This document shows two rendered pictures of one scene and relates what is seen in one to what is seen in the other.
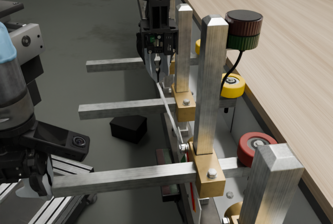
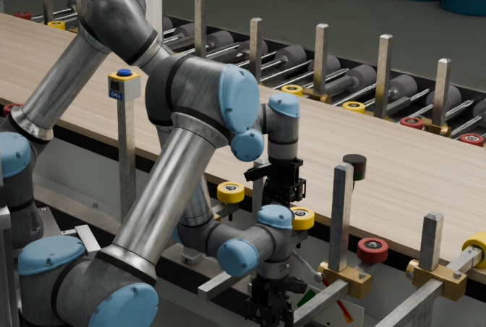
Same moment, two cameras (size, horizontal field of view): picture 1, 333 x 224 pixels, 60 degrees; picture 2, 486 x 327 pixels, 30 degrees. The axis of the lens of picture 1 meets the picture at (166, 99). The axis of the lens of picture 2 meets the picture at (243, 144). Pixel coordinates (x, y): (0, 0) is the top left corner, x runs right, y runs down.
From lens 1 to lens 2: 188 cm
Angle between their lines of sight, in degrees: 40
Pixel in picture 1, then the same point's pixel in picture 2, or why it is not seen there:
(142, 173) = (321, 297)
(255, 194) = (429, 239)
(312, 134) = (391, 226)
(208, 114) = (345, 232)
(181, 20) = not seen: hidden behind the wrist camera
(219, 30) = (350, 171)
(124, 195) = not seen: outside the picture
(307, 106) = (369, 210)
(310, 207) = not seen: hidden behind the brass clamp
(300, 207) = (406, 285)
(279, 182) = (439, 225)
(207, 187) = (364, 286)
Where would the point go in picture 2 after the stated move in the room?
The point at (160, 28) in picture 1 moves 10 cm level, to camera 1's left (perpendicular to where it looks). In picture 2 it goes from (298, 182) to (269, 194)
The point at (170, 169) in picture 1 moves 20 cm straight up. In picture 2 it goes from (333, 288) to (338, 216)
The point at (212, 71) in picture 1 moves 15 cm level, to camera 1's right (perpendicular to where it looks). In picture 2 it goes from (347, 199) to (385, 181)
